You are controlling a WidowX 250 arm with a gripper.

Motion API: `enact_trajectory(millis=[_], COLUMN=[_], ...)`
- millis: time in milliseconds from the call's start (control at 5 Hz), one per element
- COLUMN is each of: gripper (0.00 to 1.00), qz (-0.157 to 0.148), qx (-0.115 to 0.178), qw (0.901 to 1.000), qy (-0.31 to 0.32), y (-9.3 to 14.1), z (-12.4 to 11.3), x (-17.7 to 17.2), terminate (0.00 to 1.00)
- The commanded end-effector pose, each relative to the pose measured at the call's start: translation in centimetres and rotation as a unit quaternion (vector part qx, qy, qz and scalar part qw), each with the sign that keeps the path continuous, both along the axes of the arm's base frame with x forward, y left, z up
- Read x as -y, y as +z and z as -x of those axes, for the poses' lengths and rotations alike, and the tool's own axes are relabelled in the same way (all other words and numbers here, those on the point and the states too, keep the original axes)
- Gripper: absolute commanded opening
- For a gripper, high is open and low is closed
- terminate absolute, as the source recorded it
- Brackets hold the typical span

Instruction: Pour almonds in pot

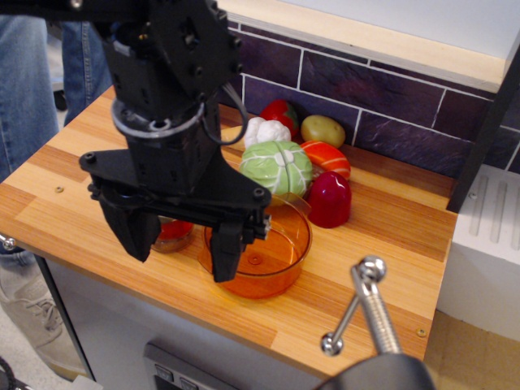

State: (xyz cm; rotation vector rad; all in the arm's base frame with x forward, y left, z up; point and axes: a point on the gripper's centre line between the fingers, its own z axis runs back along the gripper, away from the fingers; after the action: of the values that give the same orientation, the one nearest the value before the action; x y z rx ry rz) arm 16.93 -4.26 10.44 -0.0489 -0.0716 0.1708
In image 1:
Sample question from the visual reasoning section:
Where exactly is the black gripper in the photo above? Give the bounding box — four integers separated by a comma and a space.
80, 93, 271, 283

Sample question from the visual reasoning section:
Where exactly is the clear jar of almonds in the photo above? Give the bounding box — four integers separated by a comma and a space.
152, 216, 194, 254

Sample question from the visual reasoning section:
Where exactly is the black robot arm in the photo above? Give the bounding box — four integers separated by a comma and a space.
1, 1, 271, 283

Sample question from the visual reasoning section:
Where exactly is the orange transparent plastic pot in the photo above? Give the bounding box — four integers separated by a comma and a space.
219, 193, 312, 299

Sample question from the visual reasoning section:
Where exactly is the green toy cabbage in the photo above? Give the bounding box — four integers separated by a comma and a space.
239, 141, 313, 197

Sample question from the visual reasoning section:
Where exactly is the white toy cauliflower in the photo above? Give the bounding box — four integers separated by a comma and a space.
244, 117, 292, 148

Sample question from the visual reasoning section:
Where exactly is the grey control panel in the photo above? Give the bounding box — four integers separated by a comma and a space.
143, 343, 234, 390

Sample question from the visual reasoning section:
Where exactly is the dark red toy cup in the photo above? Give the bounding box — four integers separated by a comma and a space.
307, 171, 352, 228

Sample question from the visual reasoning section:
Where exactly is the red toy strawberry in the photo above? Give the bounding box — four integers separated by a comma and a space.
260, 99, 300, 137

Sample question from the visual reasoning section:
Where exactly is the orange salmon sushi toy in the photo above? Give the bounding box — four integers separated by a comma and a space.
301, 141, 351, 181

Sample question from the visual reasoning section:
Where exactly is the grey sneaker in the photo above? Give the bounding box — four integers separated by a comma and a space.
1, 265, 86, 381

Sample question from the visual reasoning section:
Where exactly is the yellow toy potato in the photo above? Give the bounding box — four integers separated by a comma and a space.
301, 115, 346, 148

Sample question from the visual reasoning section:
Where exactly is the small metal knob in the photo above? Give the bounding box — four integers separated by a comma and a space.
0, 235, 17, 251

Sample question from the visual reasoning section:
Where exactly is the white ribbed sink unit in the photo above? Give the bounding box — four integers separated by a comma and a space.
437, 165, 519, 340

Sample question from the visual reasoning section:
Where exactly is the metal clamp screw handle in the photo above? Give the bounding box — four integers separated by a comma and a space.
320, 254, 436, 390

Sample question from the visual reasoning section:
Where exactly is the dark grey vertical post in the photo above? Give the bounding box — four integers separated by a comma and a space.
446, 33, 519, 213

